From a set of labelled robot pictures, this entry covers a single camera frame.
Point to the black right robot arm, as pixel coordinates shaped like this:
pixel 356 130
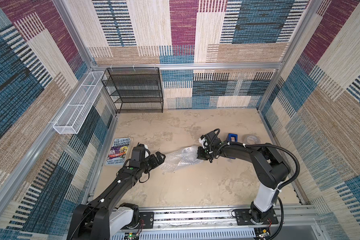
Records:
pixel 270 167

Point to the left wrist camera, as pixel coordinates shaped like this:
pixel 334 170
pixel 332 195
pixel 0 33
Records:
pixel 139 154

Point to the blue tape dispenser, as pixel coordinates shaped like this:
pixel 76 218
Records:
pixel 232 137

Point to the white wire mesh basket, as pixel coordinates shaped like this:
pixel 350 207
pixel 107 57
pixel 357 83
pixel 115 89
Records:
pixel 75 113

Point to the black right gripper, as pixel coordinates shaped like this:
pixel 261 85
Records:
pixel 204 152

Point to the clear bubble wrap sheet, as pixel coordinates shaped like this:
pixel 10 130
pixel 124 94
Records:
pixel 180 159

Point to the clear tape roll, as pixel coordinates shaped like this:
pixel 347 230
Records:
pixel 252 140

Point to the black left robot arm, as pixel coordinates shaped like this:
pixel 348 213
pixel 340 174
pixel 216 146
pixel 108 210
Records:
pixel 97 220

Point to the aluminium front rail frame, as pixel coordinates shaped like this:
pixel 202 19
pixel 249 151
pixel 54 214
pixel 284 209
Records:
pixel 217 223

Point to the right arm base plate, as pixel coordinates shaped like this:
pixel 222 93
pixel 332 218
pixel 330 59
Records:
pixel 248 217

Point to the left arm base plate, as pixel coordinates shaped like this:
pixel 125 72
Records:
pixel 144 221

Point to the black wire shelf rack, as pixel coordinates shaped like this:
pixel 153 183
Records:
pixel 135 90

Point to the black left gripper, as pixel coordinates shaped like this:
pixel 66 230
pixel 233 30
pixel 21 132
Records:
pixel 155 163

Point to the colourful treehouse book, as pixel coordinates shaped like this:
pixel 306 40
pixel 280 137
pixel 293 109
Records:
pixel 118 152

